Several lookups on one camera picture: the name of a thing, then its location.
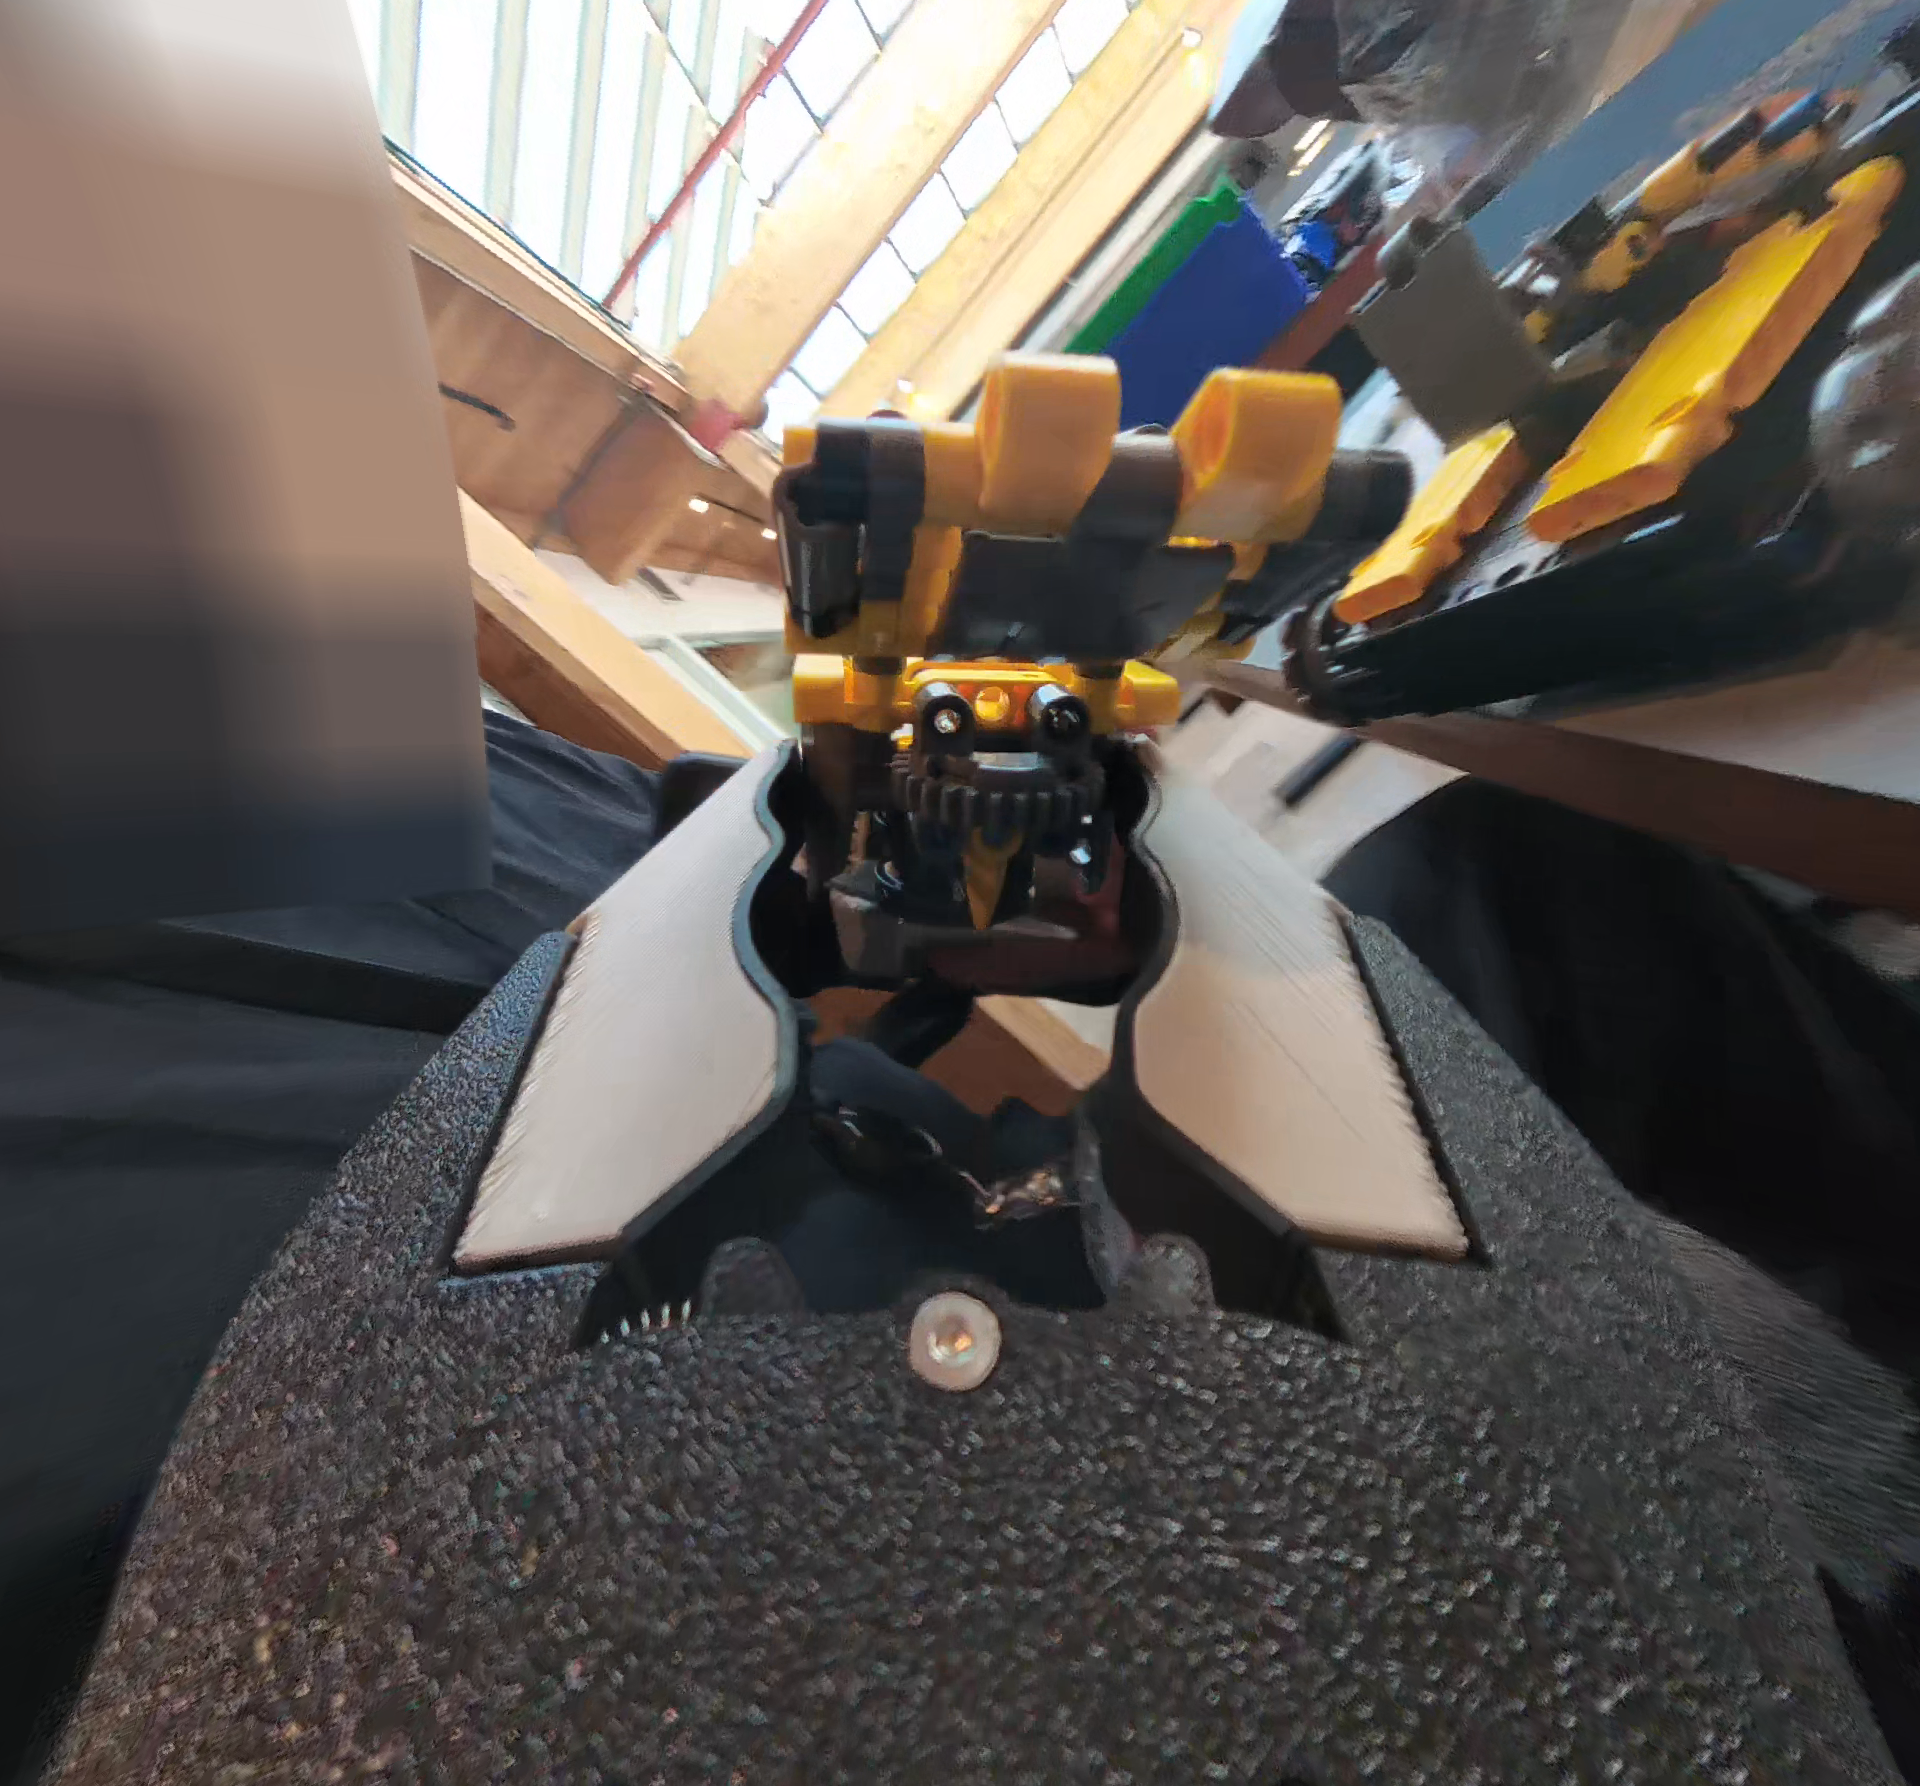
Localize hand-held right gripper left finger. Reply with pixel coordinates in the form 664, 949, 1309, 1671
451, 743, 803, 1274

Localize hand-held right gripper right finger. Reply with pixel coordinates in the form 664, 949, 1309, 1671
1116, 762, 1474, 1262

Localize yellow grey toy brick assembly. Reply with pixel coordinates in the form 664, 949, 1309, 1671
769, 349, 1416, 997

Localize yellow black toy brick vehicle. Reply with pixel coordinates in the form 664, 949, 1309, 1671
1286, 89, 1920, 725

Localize person's legs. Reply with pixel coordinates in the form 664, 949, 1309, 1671
1322, 780, 1920, 1669

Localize person's torso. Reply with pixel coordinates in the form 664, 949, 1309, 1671
0, 703, 681, 1521

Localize blue plastic bin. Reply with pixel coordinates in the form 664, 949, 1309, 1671
1098, 195, 1314, 433

